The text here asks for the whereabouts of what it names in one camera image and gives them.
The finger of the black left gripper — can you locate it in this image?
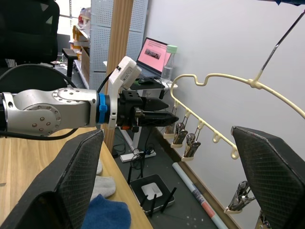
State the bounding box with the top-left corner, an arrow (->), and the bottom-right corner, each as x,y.
133,107 -> 180,127
142,97 -> 170,112

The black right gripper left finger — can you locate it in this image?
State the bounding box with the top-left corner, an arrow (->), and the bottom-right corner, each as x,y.
0,128 -> 105,229

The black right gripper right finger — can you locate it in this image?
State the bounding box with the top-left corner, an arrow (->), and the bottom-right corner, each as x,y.
230,125 -> 305,229

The blue sock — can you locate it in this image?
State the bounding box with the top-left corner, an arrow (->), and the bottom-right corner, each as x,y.
81,193 -> 132,229

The chrome clip with cream pads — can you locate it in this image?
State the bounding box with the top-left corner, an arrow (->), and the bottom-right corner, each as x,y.
163,104 -> 178,139
171,112 -> 189,148
257,209 -> 273,229
224,180 -> 256,214
182,121 -> 202,162

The white sock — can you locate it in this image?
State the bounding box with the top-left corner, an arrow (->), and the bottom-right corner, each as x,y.
95,157 -> 104,176

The grey sock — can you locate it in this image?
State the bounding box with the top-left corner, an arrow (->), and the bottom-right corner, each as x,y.
90,175 -> 117,201

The clear bottle with green cap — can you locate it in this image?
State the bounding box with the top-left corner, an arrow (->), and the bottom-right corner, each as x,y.
160,44 -> 178,83

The white power strip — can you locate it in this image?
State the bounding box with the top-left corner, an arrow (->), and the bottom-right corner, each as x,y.
120,150 -> 157,163

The open laptop with pink screen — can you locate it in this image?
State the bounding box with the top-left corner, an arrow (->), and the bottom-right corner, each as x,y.
135,37 -> 173,79

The black router with antennas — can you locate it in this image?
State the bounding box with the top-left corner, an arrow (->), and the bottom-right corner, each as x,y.
127,164 -> 178,218

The wooden slat pillar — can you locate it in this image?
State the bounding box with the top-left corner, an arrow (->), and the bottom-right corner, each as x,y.
104,0 -> 134,150

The rolled paper tube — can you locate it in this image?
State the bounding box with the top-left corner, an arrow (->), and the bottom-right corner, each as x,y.
172,162 -> 229,229

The white perforated partition panel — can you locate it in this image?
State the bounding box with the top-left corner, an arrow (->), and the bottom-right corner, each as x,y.
90,0 -> 149,91

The cluttered storage shelf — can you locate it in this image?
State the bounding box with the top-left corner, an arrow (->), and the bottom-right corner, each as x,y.
69,7 -> 92,89

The black monitor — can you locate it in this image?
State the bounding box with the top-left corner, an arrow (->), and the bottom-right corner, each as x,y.
57,33 -> 72,57

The black office chair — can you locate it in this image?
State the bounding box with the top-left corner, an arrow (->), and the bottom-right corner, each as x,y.
0,0 -> 79,94

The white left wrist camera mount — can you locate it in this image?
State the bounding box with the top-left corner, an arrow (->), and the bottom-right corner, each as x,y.
105,56 -> 142,130

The black floor cable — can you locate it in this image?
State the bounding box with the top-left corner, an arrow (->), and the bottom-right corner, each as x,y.
112,133 -> 156,173

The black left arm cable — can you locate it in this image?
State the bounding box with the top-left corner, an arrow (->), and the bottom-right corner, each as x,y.
0,63 -> 114,141

